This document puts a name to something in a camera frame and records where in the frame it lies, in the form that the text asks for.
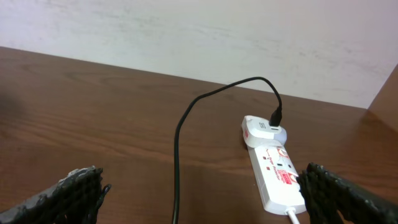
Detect black USB charging cable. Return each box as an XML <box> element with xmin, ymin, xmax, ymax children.
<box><xmin>172</xmin><ymin>76</ymin><xmax>284</xmax><ymax>224</ymax></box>

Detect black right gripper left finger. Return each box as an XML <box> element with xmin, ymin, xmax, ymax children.
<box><xmin>1</xmin><ymin>166</ymin><xmax>111</xmax><ymax>224</ymax></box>

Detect white USB charger adapter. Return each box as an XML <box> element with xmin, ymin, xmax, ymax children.
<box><xmin>241</xmin><ymin>115</ymin><xmax>287</xmax><ymax>148</ymax></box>

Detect white power strip cord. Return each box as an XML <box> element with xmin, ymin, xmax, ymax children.
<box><xmin>285</xmin><ymin>207</ymin><xmax>301</xmax><ymax>224</ymax></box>

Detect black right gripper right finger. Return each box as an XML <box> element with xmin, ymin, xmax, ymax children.
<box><xmin>296</xmin><ymin>162</ymin><xmax>397</xmax><ymax>224</ymax></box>

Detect white power strip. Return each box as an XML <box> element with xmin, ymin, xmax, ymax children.
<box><xmin>248</xmin><ymin>145</ymin><xmax>306</xmax><ymax>215</ymax></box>

